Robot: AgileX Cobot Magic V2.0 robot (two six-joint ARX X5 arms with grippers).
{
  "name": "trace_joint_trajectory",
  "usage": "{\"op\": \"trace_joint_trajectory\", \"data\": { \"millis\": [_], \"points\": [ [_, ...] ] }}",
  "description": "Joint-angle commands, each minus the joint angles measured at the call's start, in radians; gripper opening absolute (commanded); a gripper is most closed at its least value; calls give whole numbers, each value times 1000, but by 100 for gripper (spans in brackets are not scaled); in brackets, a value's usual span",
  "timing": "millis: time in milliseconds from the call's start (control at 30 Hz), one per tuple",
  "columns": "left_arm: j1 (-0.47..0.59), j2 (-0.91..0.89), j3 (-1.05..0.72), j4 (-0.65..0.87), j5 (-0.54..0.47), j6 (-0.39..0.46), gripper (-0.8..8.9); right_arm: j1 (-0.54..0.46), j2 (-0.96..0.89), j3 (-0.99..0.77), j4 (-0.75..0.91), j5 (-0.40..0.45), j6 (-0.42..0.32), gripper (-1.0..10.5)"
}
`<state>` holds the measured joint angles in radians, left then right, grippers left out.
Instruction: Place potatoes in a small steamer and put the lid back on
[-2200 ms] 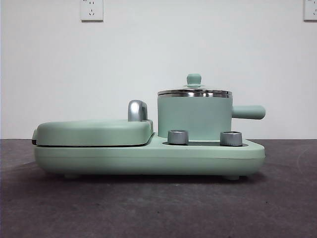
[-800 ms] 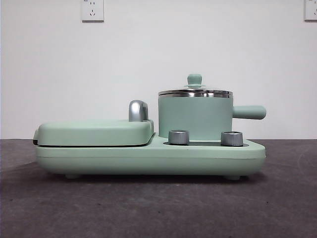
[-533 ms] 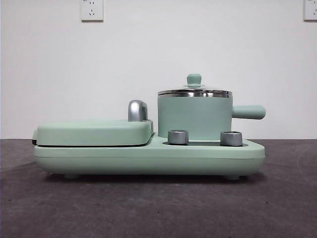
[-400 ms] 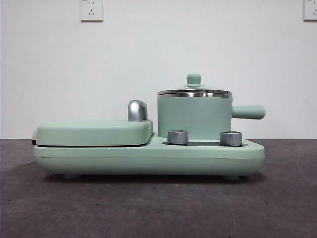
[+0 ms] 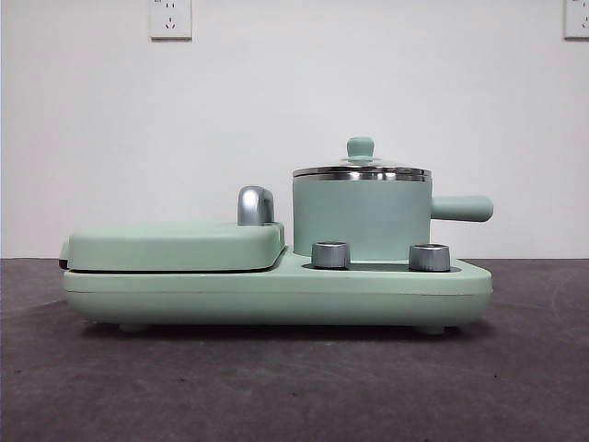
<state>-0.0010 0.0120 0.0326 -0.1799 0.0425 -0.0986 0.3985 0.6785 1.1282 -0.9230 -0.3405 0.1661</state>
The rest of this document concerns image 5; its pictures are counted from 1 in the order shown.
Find glass lid with green knob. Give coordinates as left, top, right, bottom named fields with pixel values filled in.
left=294, top=135, right=433, bottom=177

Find mint green steamer pot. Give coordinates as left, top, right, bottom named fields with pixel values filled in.
left=293, top=170, right=496, bottom=258

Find mint green griddle lid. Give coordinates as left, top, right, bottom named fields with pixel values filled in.
left=59, top=220, right=287, bottom=273

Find silver control knob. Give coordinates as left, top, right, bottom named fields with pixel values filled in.
left=311, top=240, right=352, bottom=268
left=408, top=242, right=451, bottom=272

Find mint green breakfast maker base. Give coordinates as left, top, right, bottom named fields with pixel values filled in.
left=62, top=246, right=493, bottom=333

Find white wall socket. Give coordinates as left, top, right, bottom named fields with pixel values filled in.
left=147, top=0, right=192, bottom=41
left=563, top=0, right=589, bottom=41

